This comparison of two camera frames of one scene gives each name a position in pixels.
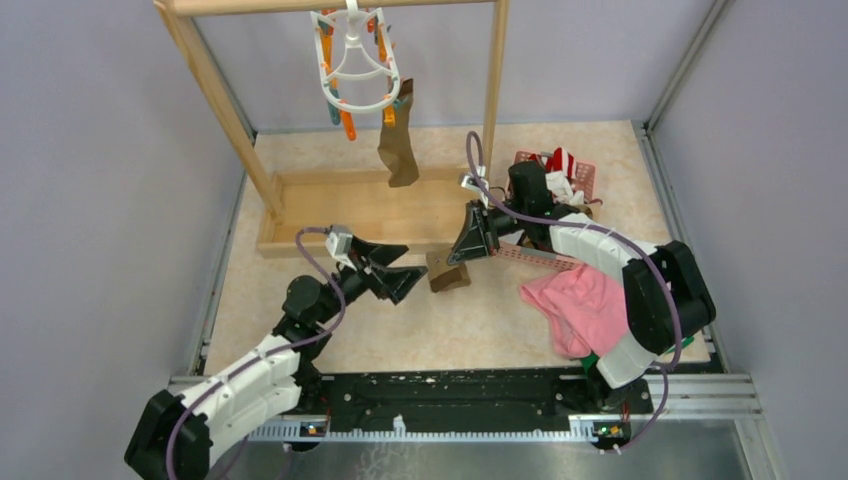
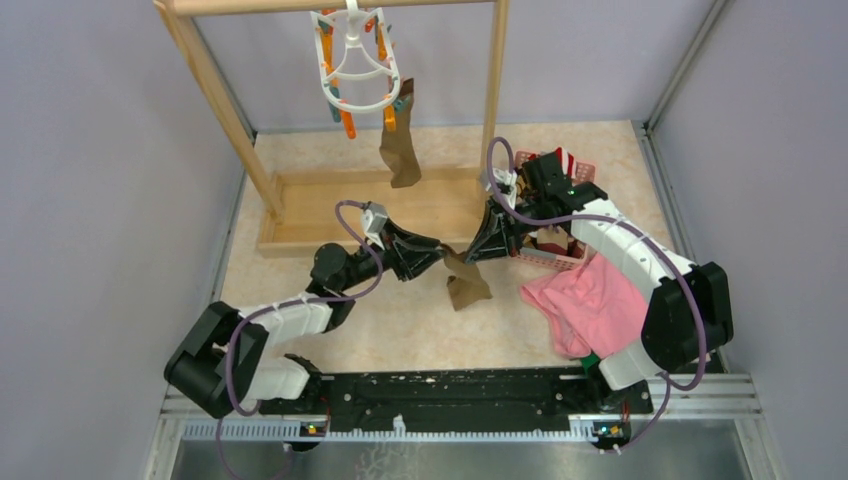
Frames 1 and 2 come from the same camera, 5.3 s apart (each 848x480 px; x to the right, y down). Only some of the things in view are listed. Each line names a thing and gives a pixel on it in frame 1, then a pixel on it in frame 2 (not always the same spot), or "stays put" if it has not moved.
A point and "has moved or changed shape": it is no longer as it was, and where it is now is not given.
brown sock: [397, 147] stays put
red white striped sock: [562, 161] stays put
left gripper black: [396, 281] to [404, 253]
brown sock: [442, 275] has moved or changed shape
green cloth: [589, 361] stays put
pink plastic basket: [584, 174] stays put
